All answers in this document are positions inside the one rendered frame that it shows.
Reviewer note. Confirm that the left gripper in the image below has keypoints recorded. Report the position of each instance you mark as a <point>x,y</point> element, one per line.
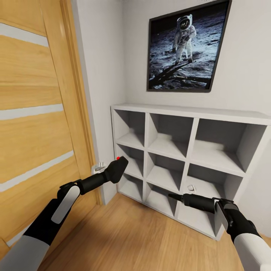
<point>100,178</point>

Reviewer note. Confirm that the bookcase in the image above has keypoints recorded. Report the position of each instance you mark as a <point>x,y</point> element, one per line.
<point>239,166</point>

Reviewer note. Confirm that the painting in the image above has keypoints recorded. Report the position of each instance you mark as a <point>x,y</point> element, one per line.
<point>184,47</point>

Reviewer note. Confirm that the digital camera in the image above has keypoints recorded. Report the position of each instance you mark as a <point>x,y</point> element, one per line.
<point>119,166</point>

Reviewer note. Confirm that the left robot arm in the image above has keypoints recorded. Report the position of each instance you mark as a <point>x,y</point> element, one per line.
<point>29,251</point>

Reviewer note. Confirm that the door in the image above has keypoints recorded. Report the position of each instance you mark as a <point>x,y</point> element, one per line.
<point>45,132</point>

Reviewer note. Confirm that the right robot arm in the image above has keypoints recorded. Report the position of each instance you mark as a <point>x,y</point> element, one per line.
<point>253,251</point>

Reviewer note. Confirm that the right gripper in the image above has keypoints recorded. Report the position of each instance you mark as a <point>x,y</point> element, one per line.
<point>191,200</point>

